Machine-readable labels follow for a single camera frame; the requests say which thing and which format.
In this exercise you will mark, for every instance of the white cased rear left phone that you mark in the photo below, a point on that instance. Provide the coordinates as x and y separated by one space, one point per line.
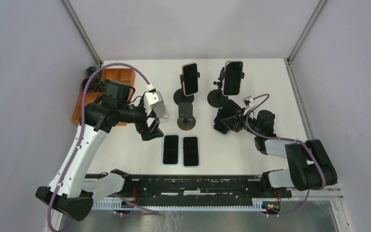
190 78

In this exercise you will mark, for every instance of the black rear right stand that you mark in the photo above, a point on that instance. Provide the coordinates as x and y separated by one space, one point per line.
216 98

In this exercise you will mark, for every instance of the brown round base stand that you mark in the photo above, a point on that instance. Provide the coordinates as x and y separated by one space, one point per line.
186 120

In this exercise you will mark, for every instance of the light blue cased phone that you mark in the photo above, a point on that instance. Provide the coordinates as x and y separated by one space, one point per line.
170 152

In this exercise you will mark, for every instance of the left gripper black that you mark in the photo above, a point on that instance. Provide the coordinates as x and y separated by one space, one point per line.
154 131

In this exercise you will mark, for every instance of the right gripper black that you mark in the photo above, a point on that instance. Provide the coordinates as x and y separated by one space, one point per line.
234 123

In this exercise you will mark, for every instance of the lilac cased phone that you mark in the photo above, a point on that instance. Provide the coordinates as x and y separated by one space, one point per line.
191 156

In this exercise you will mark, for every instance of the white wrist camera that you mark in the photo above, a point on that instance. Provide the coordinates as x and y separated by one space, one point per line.
249 102
153 102

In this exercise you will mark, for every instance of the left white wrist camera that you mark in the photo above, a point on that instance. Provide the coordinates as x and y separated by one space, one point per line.
153 102

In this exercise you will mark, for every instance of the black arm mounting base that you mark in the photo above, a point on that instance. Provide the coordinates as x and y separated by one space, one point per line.
199 190

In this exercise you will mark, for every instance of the black phone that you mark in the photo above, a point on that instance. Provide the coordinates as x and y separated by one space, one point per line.
220 115

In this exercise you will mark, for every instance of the black folding phone stand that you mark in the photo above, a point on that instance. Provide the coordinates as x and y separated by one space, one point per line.
221 128

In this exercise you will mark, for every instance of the white slotted cable duct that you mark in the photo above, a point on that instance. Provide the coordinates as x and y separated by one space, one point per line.
117 205

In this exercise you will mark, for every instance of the white cased rear right phone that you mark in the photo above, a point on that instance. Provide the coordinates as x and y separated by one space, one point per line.
232 78

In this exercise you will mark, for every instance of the green bundle at corner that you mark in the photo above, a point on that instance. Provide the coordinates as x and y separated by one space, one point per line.
92 69

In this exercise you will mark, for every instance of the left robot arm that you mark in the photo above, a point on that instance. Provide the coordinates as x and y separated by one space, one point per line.
67 193

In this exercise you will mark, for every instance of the silver white phone stand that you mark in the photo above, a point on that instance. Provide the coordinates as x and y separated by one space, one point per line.
164 117

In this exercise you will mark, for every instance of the white cased phone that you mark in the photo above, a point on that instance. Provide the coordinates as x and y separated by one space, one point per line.
232 78
190 78

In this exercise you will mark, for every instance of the black rear left stand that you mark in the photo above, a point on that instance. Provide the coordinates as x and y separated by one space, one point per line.
179 95

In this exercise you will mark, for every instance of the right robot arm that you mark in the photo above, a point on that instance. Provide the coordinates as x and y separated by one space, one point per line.
309 167

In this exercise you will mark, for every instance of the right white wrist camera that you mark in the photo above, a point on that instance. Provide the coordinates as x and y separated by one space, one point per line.
249 102

